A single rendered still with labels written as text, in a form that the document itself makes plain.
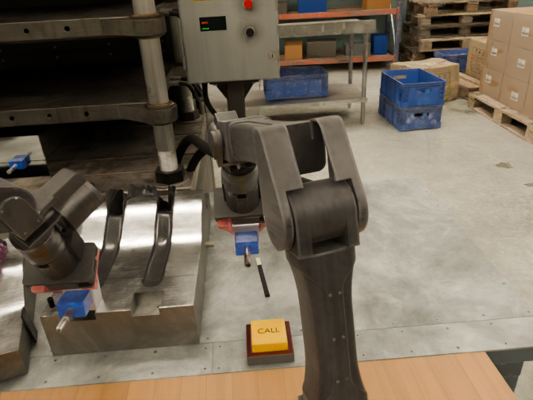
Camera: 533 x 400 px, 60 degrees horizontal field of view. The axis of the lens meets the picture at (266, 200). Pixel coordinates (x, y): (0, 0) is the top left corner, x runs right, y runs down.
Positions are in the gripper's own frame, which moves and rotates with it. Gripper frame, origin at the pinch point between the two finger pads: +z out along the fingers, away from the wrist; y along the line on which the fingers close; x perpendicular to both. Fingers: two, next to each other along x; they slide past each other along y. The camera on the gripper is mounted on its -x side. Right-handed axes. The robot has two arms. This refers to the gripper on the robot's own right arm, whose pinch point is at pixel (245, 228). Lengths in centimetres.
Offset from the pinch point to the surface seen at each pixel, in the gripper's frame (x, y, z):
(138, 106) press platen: -60, 30, 22
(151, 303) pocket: 12.3, 18.0, 3.5
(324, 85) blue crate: -288, -80, 217
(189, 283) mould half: 9.7, 11.0, 2.0
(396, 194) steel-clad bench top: -27, -43, 32
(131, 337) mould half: 17.9, 21.5, 4.5
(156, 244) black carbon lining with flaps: -3.7, 19.3, 9.6
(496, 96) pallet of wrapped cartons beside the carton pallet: -266, -241, 227
